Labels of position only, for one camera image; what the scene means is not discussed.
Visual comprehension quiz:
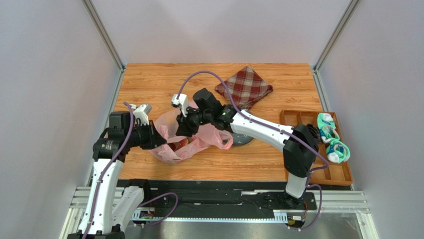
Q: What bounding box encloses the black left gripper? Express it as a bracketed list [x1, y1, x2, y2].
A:
[124, 119, 167, 149]

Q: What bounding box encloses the pink plastic bag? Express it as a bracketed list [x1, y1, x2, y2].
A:
[149, 109, 233, 164]

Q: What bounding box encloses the fake watermelon slice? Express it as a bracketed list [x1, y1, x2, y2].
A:
[176, 138, 190, 150]

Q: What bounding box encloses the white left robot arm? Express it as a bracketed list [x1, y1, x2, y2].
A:
[67, 107, 166, 239]

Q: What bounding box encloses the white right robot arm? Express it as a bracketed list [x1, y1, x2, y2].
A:
[171, 88, 318, 199]

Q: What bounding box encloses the red plaid cloth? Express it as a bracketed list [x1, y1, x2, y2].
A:
[215, 67, 274, 110]

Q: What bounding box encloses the upper green white sock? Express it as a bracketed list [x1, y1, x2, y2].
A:
[317, 113, 340, 143]

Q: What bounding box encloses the green white sock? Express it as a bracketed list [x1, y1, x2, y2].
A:
[326, 140, 351, 164]
[317, 113, 340, 143]

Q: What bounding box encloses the lower green white sock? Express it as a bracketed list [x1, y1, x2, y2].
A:
[326, 140, 351, 164]

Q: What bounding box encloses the wooden compartment tray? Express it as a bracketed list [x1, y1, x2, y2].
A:
[279, 109, 354, 186]

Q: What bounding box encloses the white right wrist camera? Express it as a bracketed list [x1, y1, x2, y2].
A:
[171, 94, 189, 117]

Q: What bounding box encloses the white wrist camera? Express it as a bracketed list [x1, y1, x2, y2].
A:
[130, 103, 152, 126]
[171, 94, 189, 117]

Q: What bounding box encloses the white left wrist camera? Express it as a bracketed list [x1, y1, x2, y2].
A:
[130, 103, 152, 126]

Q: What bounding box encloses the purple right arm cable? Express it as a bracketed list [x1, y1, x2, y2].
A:
[178, 70, 330, 232]

